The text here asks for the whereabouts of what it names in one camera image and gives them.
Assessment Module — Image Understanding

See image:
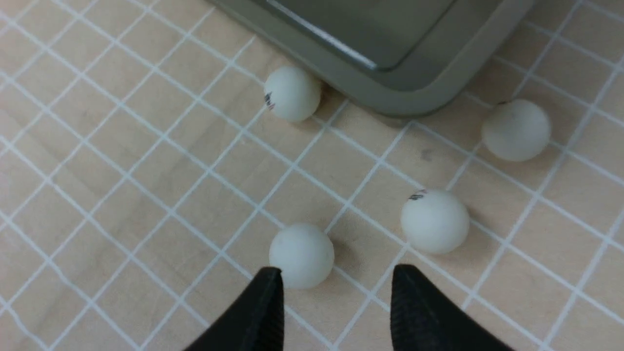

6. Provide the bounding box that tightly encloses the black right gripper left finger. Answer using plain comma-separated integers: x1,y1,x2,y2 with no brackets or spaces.
186,267,285,351

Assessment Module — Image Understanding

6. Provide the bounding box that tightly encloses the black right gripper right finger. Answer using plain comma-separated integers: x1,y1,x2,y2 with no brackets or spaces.
390,264,512,351

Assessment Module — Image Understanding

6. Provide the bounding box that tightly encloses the white ball marked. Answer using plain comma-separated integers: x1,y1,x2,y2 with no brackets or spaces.
400,189,470,254

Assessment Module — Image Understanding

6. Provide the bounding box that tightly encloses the peach checkered tablecloth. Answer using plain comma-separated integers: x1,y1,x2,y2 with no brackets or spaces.
0,0,624,351

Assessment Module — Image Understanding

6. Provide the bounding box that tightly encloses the white ball with logo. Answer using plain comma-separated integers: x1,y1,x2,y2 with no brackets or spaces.
264,66,322,122

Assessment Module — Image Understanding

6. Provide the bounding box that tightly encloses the olive green plastic bin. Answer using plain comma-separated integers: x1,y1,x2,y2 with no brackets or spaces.
214,0,536,117

